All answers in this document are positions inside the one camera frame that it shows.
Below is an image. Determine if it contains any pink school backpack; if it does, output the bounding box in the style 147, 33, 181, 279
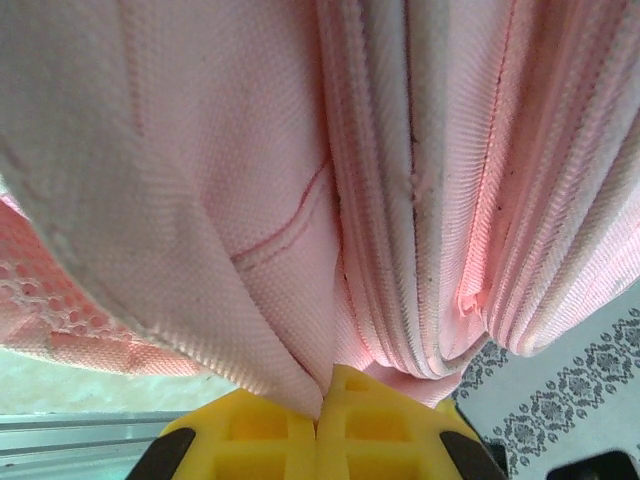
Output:
0, 0, 640, 419

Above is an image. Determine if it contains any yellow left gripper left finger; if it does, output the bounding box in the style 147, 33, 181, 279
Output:
132, 389, 321, 480

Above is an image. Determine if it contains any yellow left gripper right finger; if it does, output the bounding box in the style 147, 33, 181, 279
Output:
313, 363, 507, 480

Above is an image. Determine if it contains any wide grooved aluminium rail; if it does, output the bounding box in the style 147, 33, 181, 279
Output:
0, 410, 199, 480

